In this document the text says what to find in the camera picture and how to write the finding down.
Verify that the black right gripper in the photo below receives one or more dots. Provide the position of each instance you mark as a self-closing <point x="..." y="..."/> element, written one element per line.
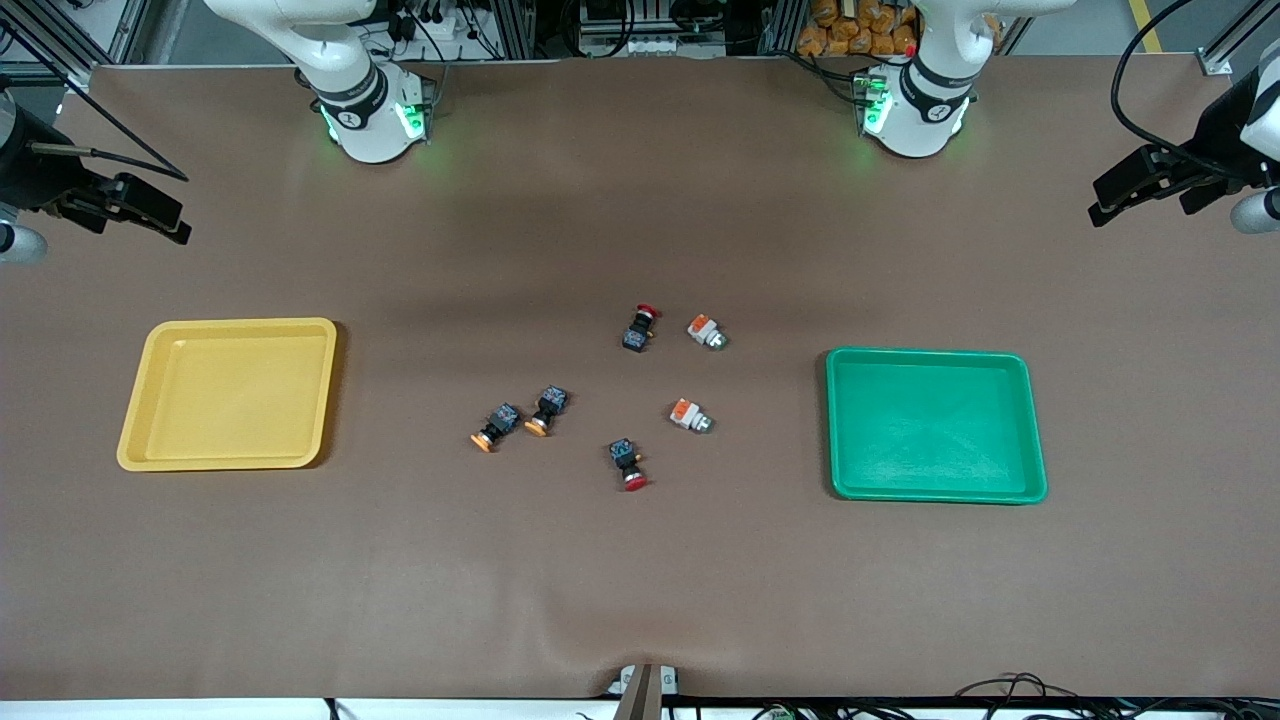
<point x="32" y="172"/>

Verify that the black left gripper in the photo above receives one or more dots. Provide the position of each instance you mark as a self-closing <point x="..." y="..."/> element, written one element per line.
<point x="1216" y="131"/>

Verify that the yellow push button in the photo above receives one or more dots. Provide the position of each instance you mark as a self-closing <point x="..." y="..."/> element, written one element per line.
<point x="548" y="408"/>
<point x="498" y="422"/>

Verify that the white orange push button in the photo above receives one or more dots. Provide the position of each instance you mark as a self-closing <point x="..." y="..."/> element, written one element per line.
<point x="688" y="414"/>
<point x="704" y="329"/>

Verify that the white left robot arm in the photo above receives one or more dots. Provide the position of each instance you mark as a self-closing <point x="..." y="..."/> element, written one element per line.
<point x="915" y="125"/>

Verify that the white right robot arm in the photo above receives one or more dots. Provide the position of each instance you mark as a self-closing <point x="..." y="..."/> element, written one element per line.
<point x="365" y="130"/>

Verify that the yellow plastic tray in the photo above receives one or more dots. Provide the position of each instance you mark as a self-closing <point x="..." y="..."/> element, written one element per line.
<point x="230" y="395"/>

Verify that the green plastic tray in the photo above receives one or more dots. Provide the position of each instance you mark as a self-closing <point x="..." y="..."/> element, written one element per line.
<point x="935" y="425"/>

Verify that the orange packaged goods pile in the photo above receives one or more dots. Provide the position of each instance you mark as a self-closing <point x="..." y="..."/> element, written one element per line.
<point x="850" y="28"/>

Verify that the red push button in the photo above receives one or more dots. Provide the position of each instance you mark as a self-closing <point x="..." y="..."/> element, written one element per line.
<point x="636" y="332"/>
<point x="626" y="460"/>

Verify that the white power strip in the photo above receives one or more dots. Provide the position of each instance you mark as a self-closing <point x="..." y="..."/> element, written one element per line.
<point x="655" y="46"/>

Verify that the brown table cover mat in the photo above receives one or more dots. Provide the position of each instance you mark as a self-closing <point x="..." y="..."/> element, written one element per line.
<point x="640" y="570"/>

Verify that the grey table edge clamp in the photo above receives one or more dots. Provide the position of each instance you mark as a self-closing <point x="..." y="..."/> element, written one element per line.
<point x="640" y="684"/>

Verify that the aluminium frame profile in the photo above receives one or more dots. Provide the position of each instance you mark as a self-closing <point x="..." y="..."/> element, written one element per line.
<point x="1225" y="50"/>
<point x="125" y="30"/>

